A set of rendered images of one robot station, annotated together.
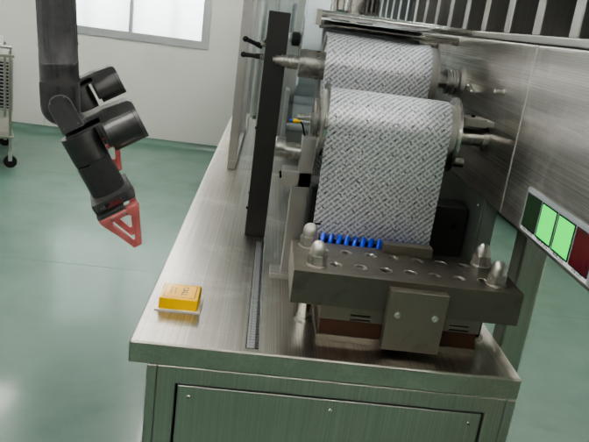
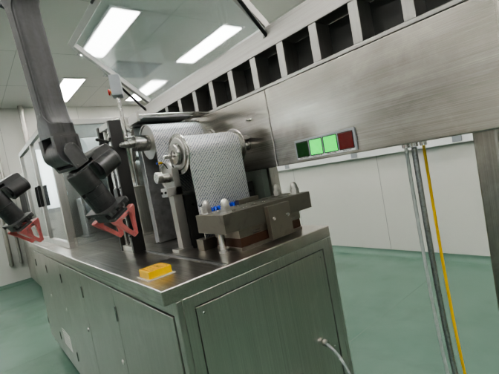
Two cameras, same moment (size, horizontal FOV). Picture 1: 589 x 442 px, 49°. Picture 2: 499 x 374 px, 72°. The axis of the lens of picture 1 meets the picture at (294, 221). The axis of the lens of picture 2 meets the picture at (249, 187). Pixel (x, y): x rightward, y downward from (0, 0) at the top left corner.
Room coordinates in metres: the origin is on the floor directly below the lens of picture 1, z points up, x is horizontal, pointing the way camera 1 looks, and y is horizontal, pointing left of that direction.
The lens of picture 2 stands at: (0.14, 0.51, 1.15)
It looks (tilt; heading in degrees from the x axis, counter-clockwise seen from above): 3 degrees down; 325
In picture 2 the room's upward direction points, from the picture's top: 10 degrees counter-clockwise
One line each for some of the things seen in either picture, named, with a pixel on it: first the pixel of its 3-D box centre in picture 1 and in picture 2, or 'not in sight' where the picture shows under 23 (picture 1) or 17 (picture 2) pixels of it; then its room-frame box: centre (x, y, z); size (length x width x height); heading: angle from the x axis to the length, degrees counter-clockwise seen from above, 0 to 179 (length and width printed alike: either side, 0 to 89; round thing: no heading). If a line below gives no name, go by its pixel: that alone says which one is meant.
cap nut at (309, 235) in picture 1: (309, 234); (206, 207); (1.15, -0.03, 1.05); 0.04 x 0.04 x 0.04
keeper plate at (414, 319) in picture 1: (414, 321); (279, 220); (1.02, -0.23, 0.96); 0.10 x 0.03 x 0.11; 94
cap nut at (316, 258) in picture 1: (317, 253); (225, 205); (1.06, -0.05, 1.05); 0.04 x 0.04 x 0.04
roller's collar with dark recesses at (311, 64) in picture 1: (311, 64); (141, 143); (1.53, 0.01, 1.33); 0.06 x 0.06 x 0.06; 4
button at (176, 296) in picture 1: (180, 296); (155, 271); (1.11, 0.19, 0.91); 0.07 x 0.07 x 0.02; 4
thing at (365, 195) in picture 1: (377, 201); (222, 184); (1.23, -0.15, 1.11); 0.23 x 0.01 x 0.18; 94
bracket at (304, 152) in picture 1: (290, 207); (174, 210); (1.32, 0.01, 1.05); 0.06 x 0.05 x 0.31; 94
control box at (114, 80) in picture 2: not in sight; (114, 86); (1.84, -0.02, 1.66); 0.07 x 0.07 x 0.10; 68
